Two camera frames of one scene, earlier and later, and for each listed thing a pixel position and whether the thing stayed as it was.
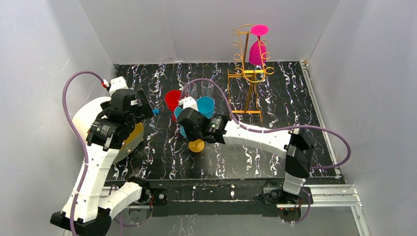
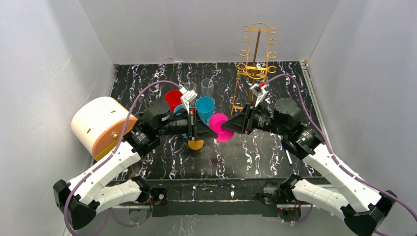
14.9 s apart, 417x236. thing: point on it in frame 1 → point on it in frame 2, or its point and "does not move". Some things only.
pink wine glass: [254, 57] → [215, 121]
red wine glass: [171, 99] does not move
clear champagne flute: [189, 88] does not move
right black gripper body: [188, 122] → [246, 118]
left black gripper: [142, 106] → [192, 124]
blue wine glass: [205, 105] does not move
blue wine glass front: [177, 112] does not move
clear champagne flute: [207, 88] does not move
